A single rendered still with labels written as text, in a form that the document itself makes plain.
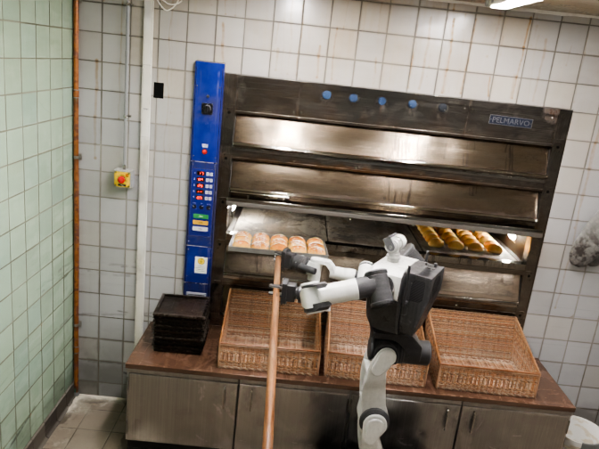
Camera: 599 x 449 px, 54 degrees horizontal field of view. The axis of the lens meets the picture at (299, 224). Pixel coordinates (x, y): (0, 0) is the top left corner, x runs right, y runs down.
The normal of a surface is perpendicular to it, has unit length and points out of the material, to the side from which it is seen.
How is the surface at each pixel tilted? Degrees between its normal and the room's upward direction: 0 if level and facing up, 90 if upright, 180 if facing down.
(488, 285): 70
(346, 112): 90
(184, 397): 90
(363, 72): 90
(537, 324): 90
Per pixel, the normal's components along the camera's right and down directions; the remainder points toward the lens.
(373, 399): 0.00, 0.28
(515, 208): 0.03, -0.07
